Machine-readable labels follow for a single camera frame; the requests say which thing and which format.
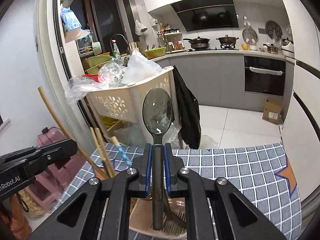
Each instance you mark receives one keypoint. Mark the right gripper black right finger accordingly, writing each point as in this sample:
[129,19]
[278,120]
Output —
[215,209]

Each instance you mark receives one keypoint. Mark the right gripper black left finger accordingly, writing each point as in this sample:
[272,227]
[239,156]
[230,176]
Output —
[100,209]

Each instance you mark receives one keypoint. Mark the dark metal fork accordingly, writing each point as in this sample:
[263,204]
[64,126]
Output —
[172,216]

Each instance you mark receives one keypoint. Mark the blue patterned chopstick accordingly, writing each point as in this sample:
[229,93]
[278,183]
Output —
[121,151]

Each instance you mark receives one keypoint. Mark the dark metal spoon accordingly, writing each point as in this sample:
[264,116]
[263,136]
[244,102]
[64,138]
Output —
[157,117]

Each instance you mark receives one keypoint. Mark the person left hand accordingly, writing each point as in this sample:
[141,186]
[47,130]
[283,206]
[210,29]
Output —
[13,217]

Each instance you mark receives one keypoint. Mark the pink plastic stool large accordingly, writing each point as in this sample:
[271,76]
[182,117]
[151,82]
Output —
[51,183]

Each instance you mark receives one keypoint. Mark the beige utensil holder caddy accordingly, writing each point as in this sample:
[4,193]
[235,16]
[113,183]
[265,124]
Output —
[119,191]

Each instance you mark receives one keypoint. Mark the blue checked tablecloth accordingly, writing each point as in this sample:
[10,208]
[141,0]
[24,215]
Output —
[263,174]

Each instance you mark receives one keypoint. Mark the black hanging garment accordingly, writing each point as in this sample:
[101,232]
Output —
[189,112]

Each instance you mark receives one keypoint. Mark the beige perforated laundry basket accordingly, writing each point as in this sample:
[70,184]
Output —
[125,103]

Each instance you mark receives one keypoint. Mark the cardboard box on floor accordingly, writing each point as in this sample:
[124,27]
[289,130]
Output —
[272,110]

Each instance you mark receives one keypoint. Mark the white refrigerator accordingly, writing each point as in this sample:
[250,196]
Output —
[301,127]

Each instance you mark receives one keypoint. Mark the clear plastic bags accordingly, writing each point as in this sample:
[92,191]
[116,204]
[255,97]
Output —
[112,75]

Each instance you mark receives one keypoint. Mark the black built-in oven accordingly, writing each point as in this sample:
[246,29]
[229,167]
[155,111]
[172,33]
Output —
[264,75]

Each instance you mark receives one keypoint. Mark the green plastic colander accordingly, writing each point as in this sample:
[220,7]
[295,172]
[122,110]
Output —
[155,52]

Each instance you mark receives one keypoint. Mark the black wok left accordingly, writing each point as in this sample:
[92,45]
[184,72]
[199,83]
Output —
[198,43]

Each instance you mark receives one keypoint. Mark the black wok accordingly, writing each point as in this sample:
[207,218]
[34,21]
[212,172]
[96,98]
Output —
[227,42]
[198,43]

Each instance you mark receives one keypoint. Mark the black wok right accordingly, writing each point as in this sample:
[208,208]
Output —
[227,42]

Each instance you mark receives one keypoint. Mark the black range hood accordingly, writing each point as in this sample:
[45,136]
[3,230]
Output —
[206,14]

